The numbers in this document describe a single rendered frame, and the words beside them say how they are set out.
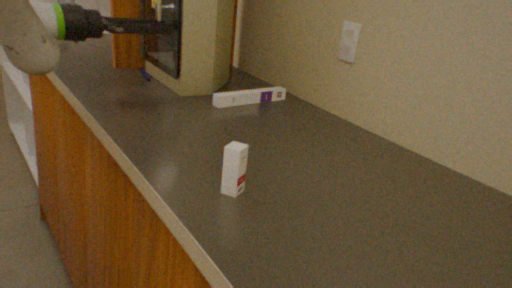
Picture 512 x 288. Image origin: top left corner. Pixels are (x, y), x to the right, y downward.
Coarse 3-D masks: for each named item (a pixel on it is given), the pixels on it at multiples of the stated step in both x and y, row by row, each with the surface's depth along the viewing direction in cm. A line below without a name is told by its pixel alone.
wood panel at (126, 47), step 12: (120, 0) 164; (132, 0) 166; (120, 12) 166; (132, 12) 168; (120, 36) 168; (132, 36) 171; (120, 48) 170; (132, 48) 172; (120, 60) 171; (132, 60) 174; (144, 60) 176
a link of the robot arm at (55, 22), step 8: (32, 0) 122; (40, 8) 121; (48, 8) 122; (56, 8) 123; (40, 16) 120; (48, 16) 122; (56, 16) 123; (48, 24) 122; (56, 24) 123; (64, 24) 124; (56, 32) 124; (64, 32) 125
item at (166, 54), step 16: (144, 0) 160; (160, 0) 148; (176, 0) 138; (144, 16) 162; (176, 16) 140; (176, 32) 141; (144, 48) 166; (160, 48) 154; (176, 48) 143; (160, 64) 156; (176, 64) 144
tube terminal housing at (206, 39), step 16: (192, 0) 138; (208, 0) 141; (224, 0) 150; (192, 16) 140; (208, 16) 143; (224, 16) 153; (192, 32) 142; (208, 32) 145; (224, 32) 156; (192, 48) 144; (208, 48) 147; (224, 48) 159; (192, 64) 146; (208, 64) 149; (224, 64) 162; (160, 80) 161; (176, 80) 149; (192, 80) 148; (208, 80) 151; (224, 80) 166
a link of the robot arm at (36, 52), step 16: (0, 0) 100; (16, 0) 102; (0, 16) 103; (16, 16) 104; (32, 16) 107; (0, 32) 106; (16, 32) 106; (32, 32) 108; (48, 32) 113; (16, 48) 109; (32, 48) 110; (48, 48) 112; (16, 64) 112; (32, 64) 112; (48, 64) 114
